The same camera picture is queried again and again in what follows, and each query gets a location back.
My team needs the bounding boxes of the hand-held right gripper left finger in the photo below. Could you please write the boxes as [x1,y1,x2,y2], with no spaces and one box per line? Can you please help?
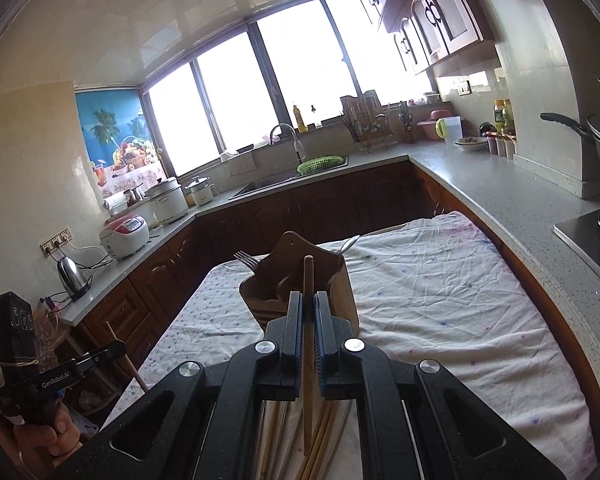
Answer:
[45,290,305,480]

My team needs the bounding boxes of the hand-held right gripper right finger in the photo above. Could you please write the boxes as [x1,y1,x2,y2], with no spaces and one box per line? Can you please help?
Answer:
[314,291,568,480]

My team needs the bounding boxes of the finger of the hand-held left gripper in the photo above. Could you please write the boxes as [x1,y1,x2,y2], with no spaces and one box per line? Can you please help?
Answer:
[75,340,127,376]

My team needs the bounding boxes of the wooden utensil holder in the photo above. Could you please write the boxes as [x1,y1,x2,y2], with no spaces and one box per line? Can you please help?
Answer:
[239,231,361,336]

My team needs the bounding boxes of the pile of chopsticks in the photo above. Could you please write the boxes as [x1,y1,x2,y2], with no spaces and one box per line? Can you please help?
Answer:
[260,400,356,480]

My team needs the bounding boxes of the person's left hand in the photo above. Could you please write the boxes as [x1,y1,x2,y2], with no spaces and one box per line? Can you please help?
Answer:
[12,402,83,468]

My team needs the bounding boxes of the steel electric kettle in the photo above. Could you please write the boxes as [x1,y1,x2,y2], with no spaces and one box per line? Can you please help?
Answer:
[56,256,93,302]

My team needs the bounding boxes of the metal fork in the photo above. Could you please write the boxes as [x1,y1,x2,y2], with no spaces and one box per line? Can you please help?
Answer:
[233,251,261,273]

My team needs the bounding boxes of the white printed tablecloth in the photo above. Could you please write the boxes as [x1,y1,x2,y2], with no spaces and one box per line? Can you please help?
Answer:
[100,211,598,480]

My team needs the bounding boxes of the white red rice cooker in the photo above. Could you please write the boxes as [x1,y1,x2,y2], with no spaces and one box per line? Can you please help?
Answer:
[100,214,151,260]

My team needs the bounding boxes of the brown wooden lower cabinets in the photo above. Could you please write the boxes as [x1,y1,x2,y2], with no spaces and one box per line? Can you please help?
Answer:
[75,159,600,456]

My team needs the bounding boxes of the brown wooden cabinets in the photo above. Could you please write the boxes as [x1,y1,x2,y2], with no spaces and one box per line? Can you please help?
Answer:
[75,159,600,456]
[340,0,496,77]

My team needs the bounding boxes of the kitchen sink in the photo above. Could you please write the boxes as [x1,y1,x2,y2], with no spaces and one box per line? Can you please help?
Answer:
[228,155,351,202]

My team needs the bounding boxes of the large white slow cooker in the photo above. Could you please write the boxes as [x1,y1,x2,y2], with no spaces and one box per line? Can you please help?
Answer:
[144,176,190,225]

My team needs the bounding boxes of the green plastic basket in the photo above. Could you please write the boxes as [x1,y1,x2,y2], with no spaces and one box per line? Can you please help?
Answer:
[297,155,345,176]

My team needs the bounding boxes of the small white electric pot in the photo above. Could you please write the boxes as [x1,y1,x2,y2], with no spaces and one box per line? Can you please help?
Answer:
[185,175,217,207]

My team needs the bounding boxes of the white dishcloth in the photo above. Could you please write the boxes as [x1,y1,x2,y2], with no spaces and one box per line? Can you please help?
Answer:
[230,152,257,177]

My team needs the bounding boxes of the chrome kitchen faucet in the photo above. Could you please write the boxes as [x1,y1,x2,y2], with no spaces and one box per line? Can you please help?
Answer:
[269,123,306,166]

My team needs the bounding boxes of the wooden knife block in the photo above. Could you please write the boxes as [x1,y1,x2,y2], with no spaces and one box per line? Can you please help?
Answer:
[398,101,415,143]

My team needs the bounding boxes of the beach fruit window poster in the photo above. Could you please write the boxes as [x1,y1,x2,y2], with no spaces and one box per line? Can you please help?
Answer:
[75,87,167,201]

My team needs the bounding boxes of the pink plastic container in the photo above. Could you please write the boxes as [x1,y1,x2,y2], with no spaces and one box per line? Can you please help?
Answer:
[417,110,453,140]

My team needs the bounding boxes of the large kitchen window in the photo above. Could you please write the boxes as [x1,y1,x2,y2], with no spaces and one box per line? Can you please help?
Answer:
[142,0,433,177]

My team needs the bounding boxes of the steel gas stove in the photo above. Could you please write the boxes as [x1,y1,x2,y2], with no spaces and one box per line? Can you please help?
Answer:
[552,192,600,271]

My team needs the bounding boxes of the brown wooden upper cabinets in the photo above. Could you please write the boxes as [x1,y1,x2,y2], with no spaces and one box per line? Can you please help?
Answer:
[340,0,496,77]

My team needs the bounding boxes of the wall power socket strip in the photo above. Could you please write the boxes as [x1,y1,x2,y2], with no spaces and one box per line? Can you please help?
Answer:
[40,228,75,253]

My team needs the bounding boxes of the wire dish rack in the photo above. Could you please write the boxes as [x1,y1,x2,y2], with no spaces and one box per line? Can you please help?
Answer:
[340,91,398,153]

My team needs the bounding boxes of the white jug green handle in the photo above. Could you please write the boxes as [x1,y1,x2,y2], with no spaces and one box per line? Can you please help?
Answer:
[435,116,463,145]

